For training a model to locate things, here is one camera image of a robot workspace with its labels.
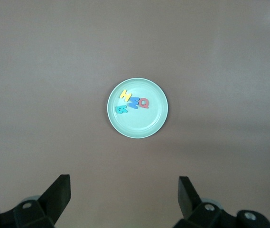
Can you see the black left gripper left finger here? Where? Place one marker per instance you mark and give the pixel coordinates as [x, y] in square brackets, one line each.
[51, 204]

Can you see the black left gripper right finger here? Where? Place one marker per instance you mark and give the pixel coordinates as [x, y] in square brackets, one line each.
[189, 204]

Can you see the red foam letter Q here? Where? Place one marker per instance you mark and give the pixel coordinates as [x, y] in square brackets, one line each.
[141, 103]

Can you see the blue foam letter W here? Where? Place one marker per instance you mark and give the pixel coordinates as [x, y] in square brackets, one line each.
[134, 102]

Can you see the teal foam letter R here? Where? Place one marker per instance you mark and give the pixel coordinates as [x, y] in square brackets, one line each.
[121, 109]

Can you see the yellow foam letter H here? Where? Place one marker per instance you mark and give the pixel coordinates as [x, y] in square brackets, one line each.
[125, 95]

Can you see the pale green plate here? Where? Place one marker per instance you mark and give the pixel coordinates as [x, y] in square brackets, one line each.
[144, 121]

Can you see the brown table cover sheet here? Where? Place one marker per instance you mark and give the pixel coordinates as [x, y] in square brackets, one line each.
[54, 59]

